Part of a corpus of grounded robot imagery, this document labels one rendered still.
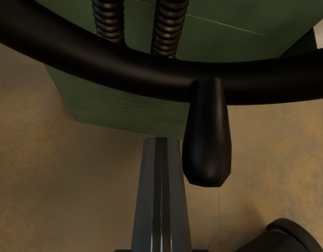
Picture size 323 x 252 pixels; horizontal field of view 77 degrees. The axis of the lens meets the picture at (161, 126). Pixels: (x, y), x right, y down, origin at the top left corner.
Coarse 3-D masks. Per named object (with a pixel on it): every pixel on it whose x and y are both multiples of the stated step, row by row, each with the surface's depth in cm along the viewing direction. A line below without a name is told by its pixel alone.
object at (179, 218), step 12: (168, 144) 10; (168, 156) 9; (180, 156) 9; (168, 168) 8; (180, 168) 8; (168, 180) 8; (180, 180) 8; (168, 192) 7; (180, 192) 7; (168, 204) 7; (180, 204) 7; (168, 216) 7; (180, 216) 7; (168, 228) 6; (180, 228) 6; (168, 240) 6; (180, 240) 6
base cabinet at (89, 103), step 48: (48, 0) 29; (144, 0) 28; (192, 0) 27; (240, 0) 26; (288, 0) 25; (144, 48) 36; (192, 48) 35; (240, 48) 33; (96, 96) 56; (144, 96) 52
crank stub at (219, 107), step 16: (208, 80) 11; (192, 96) 11; (208, 96) 10; (224, 96) 11; (192, 112) 11; (208, 112) 10; (224, 112) 10; (192, 128) 10; (208, 128) 10; (224, 128) 10; (192, 144) 10; (208, 144) 9; (224, 144) 9; (192, 160) 9; (208, 160) 9; (224, 160) 9; (192, 176) 9; (208, 176) 9; (224, 176) 9
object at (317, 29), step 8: (320, 24) 29; (312, 32) 29; (320, 32) 29; (304, 40) 30; (312, 40) 28; (320, 40) 28; (288, 48) 33; (296, 48) 31; (304, 48) 29; (312, 48) 28; (280, 56) 34
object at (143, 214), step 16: (144, 144) 10; (160, 144) 10; (144, 160) 9; (160, 160) 9; (144, 176) 8; (160, 176) 8; (144, 192) 7; (160, 192) 7; (144, 208) 7; (160, 208) 7; (144, 224) 6; (160, 224) 6; (144, 240) 6; (160, 240) 6
